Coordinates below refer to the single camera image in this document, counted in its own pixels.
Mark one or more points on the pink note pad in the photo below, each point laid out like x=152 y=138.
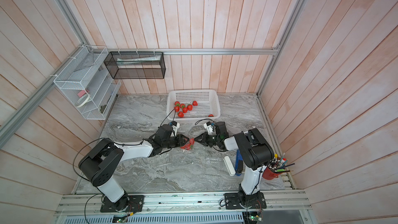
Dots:
x=82 y=93

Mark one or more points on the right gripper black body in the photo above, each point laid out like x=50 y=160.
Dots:
x=212 y=140

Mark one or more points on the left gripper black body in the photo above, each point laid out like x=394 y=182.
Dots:
x=171 y=143

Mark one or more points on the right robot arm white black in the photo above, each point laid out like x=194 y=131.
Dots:
x=254 y=149

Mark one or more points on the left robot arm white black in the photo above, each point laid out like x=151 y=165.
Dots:
x=100 y=163

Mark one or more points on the white wire wall shelf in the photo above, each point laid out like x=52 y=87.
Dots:
x=86 y=70

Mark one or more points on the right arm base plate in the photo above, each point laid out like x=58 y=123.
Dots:
x=239 y=200

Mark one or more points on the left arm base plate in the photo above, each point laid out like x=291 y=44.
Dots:
x=127 y=203

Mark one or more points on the roll of tape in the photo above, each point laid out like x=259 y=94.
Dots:
x=83 y=100

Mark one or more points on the white perforated plastic basket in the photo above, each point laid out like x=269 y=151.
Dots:
x=192 y=105

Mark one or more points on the blue object on table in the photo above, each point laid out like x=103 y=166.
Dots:
x=238 y=163

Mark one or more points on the red pen cup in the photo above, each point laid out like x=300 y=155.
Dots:
x=269 y=174

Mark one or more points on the black mesh wall basket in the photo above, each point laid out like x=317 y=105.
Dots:
x=135 y=64

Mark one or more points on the clear plastic clamshell container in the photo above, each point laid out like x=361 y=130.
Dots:
x=188 y=145

